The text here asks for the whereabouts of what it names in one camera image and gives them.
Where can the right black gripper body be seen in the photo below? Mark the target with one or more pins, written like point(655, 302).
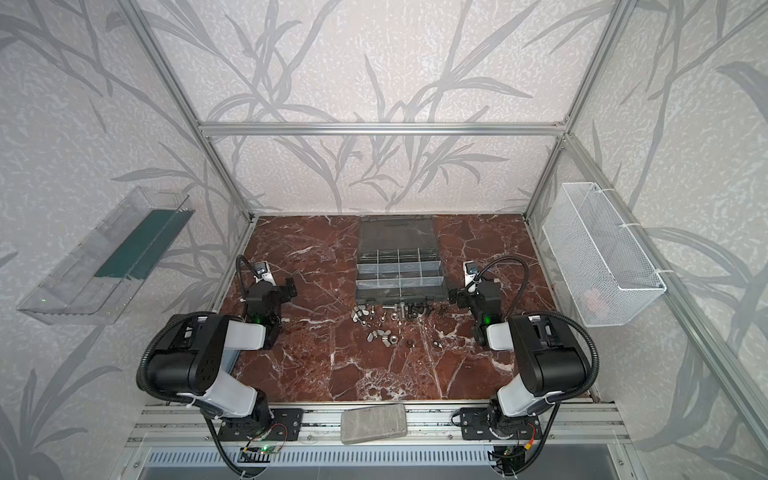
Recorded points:
point(463, 297)

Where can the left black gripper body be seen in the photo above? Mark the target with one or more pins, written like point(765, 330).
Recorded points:
point(282, 291)

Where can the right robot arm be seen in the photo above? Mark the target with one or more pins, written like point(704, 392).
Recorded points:
point(555, 357)

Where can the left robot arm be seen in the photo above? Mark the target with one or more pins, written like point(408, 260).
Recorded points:
point(183, 362)

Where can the silver wing nut pair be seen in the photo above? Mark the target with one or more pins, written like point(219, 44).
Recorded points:
point(373, 335)

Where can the clear compartment organizer box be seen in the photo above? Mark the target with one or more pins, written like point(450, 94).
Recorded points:
point(398, 261)

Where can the pink object in basket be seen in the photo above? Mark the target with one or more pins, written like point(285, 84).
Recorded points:
point(596, 303)

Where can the green mat on shelf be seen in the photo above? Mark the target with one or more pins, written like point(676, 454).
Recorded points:
point(144, 247)

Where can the grey stone block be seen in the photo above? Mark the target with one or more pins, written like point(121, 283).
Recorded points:
point(373, 423)

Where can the white ventilation grille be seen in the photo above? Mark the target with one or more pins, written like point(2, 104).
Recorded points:
point(324, 456)

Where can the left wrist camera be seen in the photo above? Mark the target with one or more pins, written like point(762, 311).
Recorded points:
point(261, 272)

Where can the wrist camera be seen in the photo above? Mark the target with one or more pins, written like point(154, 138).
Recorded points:
point(261, 272)
point(471, 272)

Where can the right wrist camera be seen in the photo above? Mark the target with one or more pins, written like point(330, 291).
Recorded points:
point(471, 272)

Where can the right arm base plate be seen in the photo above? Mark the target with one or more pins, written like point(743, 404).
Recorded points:
point(490, 424)

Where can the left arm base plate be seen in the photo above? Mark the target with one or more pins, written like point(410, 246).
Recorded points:
point(281, 424)

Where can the white wire mesh basket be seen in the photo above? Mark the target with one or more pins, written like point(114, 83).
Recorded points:
point(596, 249)

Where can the clear acrylic wall shelf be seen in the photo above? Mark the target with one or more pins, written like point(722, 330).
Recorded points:
point(71, 294)

